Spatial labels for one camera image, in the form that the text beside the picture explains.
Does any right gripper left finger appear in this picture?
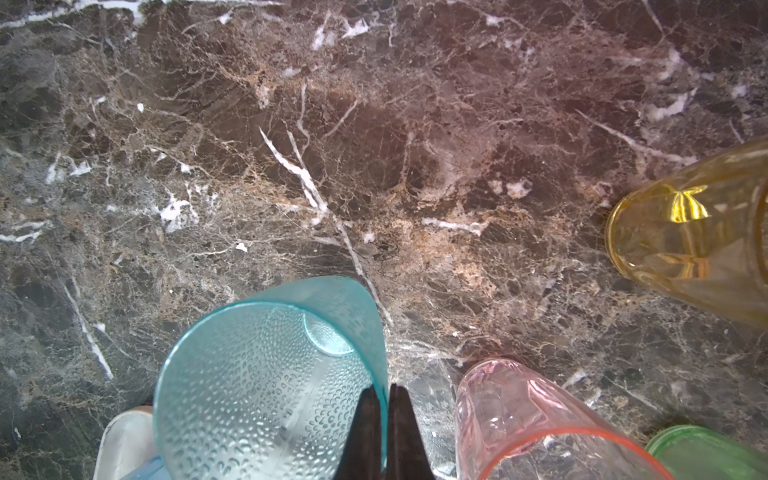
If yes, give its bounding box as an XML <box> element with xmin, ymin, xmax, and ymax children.
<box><xmin>333</xmin><ymin>386</ymin><xmax>382</xmax><ymax>480</ymax></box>

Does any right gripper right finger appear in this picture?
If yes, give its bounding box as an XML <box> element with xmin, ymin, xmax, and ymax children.
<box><xmin>386</xmin><ymin>384</ymin><xmax>435</xmax><ymax>480</ymax></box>

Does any teal frosted tumbler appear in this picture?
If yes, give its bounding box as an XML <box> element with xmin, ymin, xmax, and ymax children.
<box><xmin>153</xmin><ymin>276</ymin><xmax>389</xmax><ymax>479</ymax></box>

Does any beige plastic tray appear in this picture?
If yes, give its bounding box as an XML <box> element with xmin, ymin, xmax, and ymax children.
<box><xmin>93</xmin><ymin>405</ymin><xmax>157</xmax><ymax>480</ymax></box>

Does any amber faceted tumbler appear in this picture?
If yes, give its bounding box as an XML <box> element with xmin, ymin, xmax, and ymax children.
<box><xmin>605</xmin><ymin>137</ymin><xmax>767</xmax><ymax>328</ymax></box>

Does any blue-grey transparent tumbler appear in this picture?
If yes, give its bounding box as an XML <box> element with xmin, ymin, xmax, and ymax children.
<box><xmin>121</xmin><ymin>456</ymin><xmax>171</xmax><ymax>480</ymax></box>

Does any pink faceted short tumbler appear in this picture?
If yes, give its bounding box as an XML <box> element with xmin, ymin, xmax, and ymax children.
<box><xmin>455</xmin><ymin>359</ymin><xmax>671</xmax><ymax>479</ymax></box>

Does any green short tumbler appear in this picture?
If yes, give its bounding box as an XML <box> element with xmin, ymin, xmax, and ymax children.
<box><xmin>645</xmin><ymin>425</ymin><xmax>767</xmax><ymax>480</ymax></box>

